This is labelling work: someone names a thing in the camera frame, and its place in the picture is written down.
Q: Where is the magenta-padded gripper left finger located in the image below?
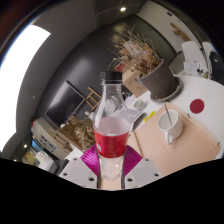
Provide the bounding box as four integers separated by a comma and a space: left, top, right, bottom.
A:
59, 144, 102, 191

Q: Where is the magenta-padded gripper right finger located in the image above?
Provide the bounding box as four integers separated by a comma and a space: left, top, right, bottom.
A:
120, 144, 163, 190

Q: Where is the clear red-labelled drink bottle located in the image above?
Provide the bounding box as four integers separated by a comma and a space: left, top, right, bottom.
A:
92, 70, 132, 182

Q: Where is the dried golden flower bunch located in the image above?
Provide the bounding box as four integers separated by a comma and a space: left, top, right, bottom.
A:
60, 115, 97, 152

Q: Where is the low white cabinet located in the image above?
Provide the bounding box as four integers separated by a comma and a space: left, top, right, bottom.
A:
30, 116, 74, 162

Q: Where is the white mug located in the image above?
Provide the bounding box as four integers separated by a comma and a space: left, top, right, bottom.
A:
156, 109, 184, 146

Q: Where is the yellow marker pen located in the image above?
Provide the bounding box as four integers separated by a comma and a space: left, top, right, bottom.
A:
143, 111, 157, 123

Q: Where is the tan desk mat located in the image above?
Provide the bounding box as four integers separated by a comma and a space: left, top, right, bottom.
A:
127, 101, 222, 178

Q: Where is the metal spoon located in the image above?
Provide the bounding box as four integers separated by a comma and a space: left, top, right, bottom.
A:
163, 102, 174, 128

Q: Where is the black flat screen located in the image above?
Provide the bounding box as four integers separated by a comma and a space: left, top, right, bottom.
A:
44, 80, 87, 130

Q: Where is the small wooden easel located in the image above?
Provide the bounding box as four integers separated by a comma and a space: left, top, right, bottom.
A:
84, 86, 103, 111

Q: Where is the flat round red coaster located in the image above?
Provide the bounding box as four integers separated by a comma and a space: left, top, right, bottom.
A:
189, 98, 206, 115

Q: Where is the grey pot saucer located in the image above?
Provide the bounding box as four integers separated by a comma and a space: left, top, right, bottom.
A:
149, 77, 184, 103

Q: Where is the brown cardboard box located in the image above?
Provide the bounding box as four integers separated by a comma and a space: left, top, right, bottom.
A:
121, 69, 149, 99

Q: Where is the dark grey plant pot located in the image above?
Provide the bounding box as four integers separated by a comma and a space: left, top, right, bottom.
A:
139, 59, 180, 100

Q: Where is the dried branch plant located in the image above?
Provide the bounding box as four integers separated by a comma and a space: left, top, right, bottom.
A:
109, 25, 165, 79

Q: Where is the white chair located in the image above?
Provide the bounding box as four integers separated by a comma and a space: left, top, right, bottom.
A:
180, 40, 208, 78

